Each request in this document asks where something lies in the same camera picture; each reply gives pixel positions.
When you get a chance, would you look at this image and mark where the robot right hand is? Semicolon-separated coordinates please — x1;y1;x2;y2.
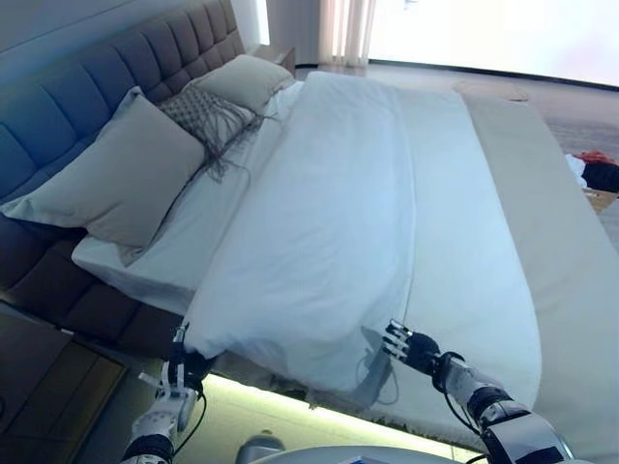
381;317;442;376

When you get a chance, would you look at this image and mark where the beige curtain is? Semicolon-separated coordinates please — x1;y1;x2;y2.
316;0;378;64

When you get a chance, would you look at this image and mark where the large beige pillow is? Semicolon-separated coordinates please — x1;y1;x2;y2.
0;86;207;265

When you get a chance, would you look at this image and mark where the white garment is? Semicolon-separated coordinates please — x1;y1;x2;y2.
565;154;589;188

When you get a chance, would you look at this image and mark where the small wooden nightstand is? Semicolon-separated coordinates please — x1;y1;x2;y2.
251;45;296;73

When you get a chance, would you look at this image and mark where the grey patterned rug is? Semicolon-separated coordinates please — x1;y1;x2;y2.
544;110;619;228

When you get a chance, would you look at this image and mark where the silver robot left leg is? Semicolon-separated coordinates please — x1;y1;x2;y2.
235;423;286;458

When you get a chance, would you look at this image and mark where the brown tufted headboard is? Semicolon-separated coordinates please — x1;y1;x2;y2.
0;0;246;204

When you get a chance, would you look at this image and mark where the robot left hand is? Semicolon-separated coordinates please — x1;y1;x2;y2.
166;323;208;391

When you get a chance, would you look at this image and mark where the black garment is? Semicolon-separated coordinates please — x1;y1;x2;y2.
582;161;619;194

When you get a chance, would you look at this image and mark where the small beige pillow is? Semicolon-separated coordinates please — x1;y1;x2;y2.
192;53;295;110

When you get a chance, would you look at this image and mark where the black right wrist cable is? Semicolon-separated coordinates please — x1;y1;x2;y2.
442;386;485;439

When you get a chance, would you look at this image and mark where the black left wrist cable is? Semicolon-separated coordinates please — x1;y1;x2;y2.
171;376;209;436

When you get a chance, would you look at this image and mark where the white duvet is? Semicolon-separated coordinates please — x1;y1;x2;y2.
186;71;422;395

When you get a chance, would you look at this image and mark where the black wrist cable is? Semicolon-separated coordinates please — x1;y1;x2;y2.
442;386;485;439
171;376;209;436

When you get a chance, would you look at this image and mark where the white fitted sheet mattress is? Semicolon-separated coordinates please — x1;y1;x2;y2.
72;79;306;315

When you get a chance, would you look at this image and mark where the beige bed blanket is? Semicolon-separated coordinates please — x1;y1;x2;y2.
461;91;619;407

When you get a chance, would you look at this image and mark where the grey knitted fringed cushion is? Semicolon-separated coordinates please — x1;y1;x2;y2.
157;85;281;185

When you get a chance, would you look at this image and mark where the wooden nightstand with panelled door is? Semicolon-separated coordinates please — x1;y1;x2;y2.
0;302;130;464

